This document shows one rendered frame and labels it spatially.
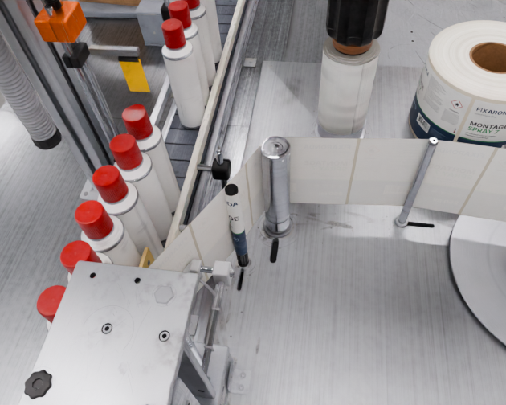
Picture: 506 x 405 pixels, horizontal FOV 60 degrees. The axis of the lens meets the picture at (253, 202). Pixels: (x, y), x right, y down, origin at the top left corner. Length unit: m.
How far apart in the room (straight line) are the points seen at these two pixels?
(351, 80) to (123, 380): 0.52
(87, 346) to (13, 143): 0.73
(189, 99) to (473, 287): 0.54
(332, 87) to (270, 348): 0.40
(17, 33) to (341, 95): 0.46
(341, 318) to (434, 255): 0.18
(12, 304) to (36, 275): 0.06
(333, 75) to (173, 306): 0.46
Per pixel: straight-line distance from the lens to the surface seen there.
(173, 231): 0.68
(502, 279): 0.72
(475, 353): 0.67
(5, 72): 0.55
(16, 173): 0.99
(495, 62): 0.86
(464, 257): 0.71
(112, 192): 0.55
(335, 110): 0.75
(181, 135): 0.85
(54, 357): 0.39
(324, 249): 0.69
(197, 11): 0.85
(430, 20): 1.24
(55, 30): 0.61
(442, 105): 0.77
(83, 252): 0.49
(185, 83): 0.79
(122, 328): 0.37
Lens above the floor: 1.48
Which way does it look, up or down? 55 degrees down
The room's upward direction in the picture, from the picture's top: 6 degrees counter-clockwise
